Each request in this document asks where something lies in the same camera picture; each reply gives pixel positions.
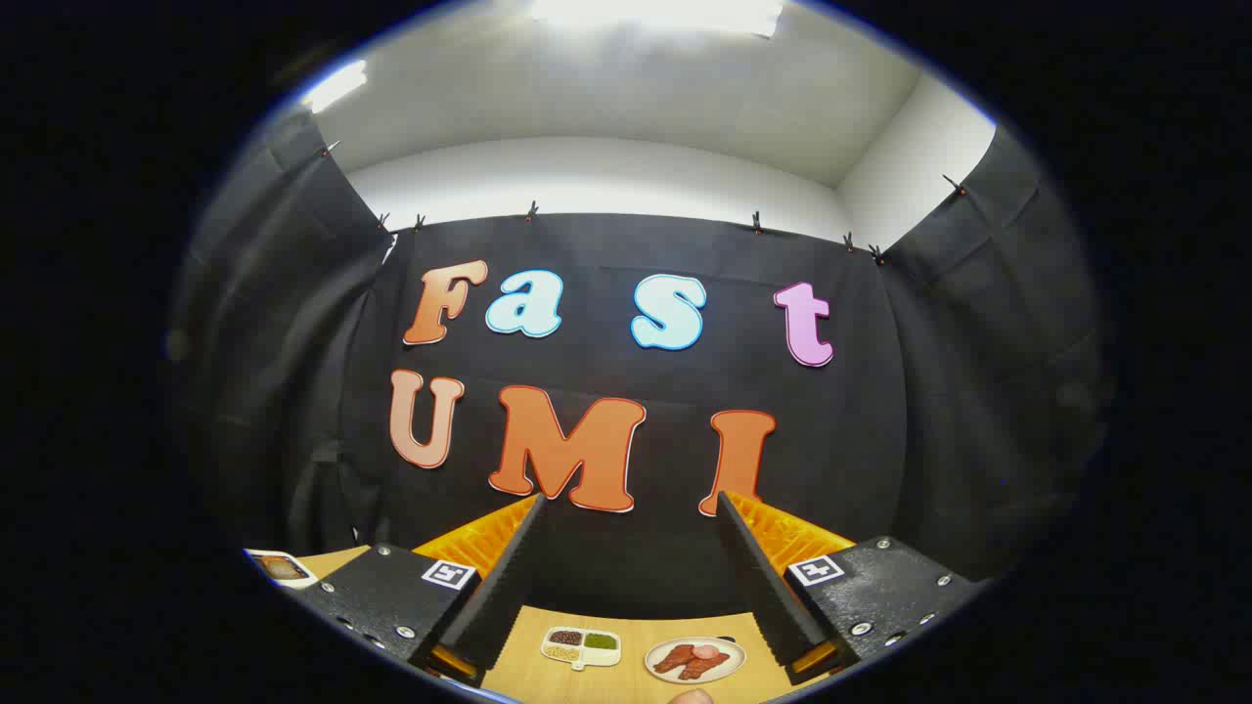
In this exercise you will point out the pile of yellow soybeans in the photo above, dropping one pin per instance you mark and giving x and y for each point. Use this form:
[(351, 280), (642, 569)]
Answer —
[(560, 653)]

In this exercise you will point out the ceiling light panel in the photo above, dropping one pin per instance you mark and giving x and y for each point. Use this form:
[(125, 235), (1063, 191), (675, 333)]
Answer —
[(333, 86), (655, 12)]

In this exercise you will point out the row of small cloth clips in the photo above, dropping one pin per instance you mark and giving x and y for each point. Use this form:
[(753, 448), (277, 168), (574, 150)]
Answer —
[(532, 210)]

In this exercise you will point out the cream toaster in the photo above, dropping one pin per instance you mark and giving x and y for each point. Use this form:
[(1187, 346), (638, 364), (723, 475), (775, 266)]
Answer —
[(256, 557)]

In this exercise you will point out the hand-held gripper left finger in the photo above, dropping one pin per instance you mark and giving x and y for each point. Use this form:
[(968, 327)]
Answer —
[(509, 596)]

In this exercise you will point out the white divided snack tray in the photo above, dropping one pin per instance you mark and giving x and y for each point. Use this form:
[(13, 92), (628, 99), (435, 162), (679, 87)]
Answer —
[(606, 658)]

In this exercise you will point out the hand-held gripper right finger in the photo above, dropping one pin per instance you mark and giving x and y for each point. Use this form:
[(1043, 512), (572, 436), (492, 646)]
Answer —
[(763, 596)]

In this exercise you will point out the white oval meat plate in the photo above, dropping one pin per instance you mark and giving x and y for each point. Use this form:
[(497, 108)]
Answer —
[(726, 674)]

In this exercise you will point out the brown meat piece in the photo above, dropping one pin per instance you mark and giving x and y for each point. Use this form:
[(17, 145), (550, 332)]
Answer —
[(702, 667), (675, 657)]

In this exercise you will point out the pile of dark red beans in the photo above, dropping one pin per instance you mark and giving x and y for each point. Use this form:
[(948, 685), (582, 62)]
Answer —
[(565, 638)]

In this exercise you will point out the pile of green beans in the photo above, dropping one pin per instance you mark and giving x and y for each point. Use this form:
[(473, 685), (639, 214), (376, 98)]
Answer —
[(601, 641)]

